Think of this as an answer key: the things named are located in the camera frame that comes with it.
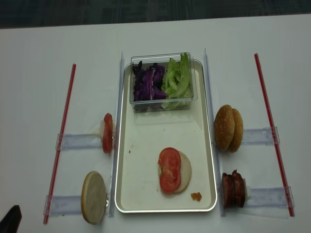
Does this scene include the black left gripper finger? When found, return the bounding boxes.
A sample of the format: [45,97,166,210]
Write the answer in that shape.
[0,205,22,233]

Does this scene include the meat patty slice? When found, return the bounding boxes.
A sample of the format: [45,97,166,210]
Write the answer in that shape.
[222,173,235,208]
[232,170,241,207]
[236,173,245,208]

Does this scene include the tomato slice on bun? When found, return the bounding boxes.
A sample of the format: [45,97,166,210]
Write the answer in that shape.
[158,148,181,193]

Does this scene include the green lettuce leaves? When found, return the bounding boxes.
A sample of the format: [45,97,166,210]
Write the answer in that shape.
[161,52,192,110]

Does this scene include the upright pale bun half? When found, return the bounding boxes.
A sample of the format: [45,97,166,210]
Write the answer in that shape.
[81,171,106,225]

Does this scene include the left red rod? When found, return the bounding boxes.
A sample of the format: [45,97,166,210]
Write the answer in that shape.
[43,64,76,225]

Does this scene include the red rod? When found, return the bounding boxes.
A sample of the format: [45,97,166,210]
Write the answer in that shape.
[254,53,295,217]
[43,64,76,225]

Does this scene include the white rectangular metal tray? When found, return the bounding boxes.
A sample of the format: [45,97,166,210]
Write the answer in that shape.
[115,60,218,214]

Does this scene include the bottom bun on tray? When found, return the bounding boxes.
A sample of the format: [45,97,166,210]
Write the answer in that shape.
[158,151,192,194]

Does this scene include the orange sauce smear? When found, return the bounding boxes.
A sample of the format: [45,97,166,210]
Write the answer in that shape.
[191,192,202,202]

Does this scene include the purple cabbage shreds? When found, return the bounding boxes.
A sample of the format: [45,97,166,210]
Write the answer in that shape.
[132,61,167,101]

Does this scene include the clear plastic salad box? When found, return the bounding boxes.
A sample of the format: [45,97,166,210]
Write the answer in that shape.
[129,52,197,112]

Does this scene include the rear bun top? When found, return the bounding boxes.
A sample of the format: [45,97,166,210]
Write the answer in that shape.
[228,108,243,152]

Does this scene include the right red rod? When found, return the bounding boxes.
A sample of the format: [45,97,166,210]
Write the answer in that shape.
[254,53,295,217]

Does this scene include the clear bun holder rail left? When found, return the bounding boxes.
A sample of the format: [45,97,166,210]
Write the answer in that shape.
[43,195,82,216]

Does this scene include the clear bun holder rail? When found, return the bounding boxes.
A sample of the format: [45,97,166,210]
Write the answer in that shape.
[43,195,82,216]
[242,127,280,145]

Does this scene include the clear tomato holder rail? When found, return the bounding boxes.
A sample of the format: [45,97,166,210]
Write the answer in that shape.
[55,133,102,151]

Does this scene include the left long clear rail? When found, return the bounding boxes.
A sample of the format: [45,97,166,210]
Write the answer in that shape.
[108,52,124,217]

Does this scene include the long clear rail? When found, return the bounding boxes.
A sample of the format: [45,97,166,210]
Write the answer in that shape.
[108,52,124,217]
[203,48,226,217]

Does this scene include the right long clear rail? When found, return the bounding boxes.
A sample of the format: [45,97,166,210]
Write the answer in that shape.
[203,48,226,217]

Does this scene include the clear patty holder rail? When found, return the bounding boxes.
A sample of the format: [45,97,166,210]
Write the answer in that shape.
[244,187,295,208]

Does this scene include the clear bun holder rail right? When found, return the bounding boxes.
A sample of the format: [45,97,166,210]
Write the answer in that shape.
[242,127,280,145]

